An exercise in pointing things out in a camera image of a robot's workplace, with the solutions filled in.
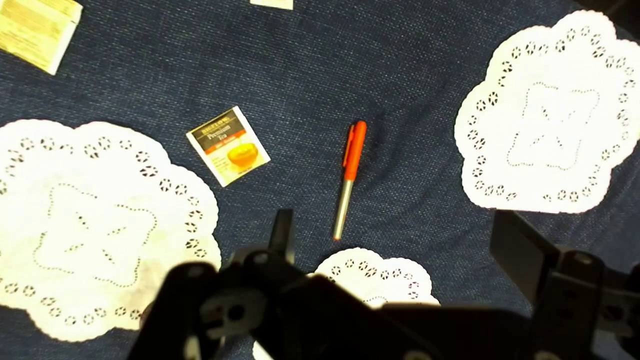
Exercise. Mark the white paper lace doily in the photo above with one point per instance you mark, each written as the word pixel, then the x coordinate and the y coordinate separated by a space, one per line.
pixel 92 227
pixel 372 277
pixel 552 120

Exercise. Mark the tea bag packet orange print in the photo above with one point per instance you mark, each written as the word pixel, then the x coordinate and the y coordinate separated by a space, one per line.
pixel 229 144

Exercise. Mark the orange capped silver marker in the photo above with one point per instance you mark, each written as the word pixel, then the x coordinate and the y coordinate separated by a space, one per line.
pixel 350 167

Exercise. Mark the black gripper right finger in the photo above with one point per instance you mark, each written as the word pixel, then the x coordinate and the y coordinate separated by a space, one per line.
pixel 526 256

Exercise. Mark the pale yellow paper packet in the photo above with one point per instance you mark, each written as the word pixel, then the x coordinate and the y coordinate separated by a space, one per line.
pixel 36 30

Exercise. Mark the dark blue denim tablecloth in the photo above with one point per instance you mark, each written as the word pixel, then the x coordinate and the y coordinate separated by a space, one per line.
pixel 372 72

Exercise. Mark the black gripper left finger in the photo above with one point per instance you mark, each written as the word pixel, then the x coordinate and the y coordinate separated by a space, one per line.
pixel 280 237

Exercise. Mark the small white paper packet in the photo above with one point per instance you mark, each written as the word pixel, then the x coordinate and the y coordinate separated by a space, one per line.
pixel 272 3

